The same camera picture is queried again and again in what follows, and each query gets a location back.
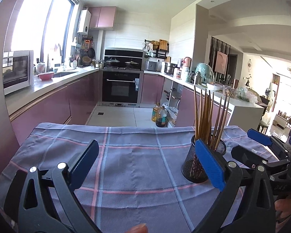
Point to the black mesh utensil holder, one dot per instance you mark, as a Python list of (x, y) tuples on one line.
[(201, 161)]

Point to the blue plaid tablecloth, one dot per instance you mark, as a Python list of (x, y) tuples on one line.
[(136, 178)]

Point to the pink upper cabinet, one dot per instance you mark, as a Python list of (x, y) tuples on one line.
[(102, 17)]

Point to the steel stock pot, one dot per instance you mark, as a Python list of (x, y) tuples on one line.
[(169, 68)]

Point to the bamboo chopstick longest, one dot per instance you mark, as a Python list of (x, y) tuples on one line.
[(200, 115)]

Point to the white water heater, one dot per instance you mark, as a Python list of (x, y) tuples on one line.
[(84, 22)]

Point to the yellow oil bottle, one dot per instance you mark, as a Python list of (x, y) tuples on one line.
[(155, 111)]

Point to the person's left hand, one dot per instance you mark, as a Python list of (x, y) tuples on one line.
[(141, 228)]

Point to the person's right hand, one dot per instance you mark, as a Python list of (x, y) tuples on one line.
[(284, 207)]

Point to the pink cabinets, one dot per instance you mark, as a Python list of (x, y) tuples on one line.
[(72, 103), (157, 87)]

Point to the black range hood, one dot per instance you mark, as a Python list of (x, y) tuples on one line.
[(124, 55)]

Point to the black wall rack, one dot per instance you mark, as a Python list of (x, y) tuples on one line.
[(156, 49)]

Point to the bamboo chopstick dark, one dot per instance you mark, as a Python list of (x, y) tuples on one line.
[(224, 121)]

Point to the white microwave oven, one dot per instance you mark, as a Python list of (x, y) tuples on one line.
[(17, 70)]

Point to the black built-in oven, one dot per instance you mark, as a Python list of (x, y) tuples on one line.
[(121, 88)]

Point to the pink lower cabinets left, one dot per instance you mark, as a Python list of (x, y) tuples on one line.
[(72, 103)]

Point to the dark sauce bottle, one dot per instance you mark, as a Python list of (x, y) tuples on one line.
[(161, 117)]

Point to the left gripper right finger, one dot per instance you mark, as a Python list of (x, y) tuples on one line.
[(256, 211)]

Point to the lidded pot on stove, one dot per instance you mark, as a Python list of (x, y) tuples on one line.
[(132, 65)]

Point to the black wok on stove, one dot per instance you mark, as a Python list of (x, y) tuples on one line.
[(112, 62)]

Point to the pink bowl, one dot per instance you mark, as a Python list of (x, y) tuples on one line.
[(46, 76)]

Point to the bamboo chopstick patterned end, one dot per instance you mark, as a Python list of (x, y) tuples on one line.
[(216, 126)]

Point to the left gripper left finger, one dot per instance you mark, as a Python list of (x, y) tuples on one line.
[(44, 200)]

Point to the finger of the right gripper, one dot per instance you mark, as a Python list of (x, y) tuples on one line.
[(246, 157), (274, 144)]

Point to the window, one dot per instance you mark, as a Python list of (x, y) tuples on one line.
[(42, 26)]

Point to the teal stand mixer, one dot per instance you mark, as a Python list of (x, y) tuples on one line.
[(206, 72)]

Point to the pink lower cabinets right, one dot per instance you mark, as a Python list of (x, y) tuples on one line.
[(157, 87)]

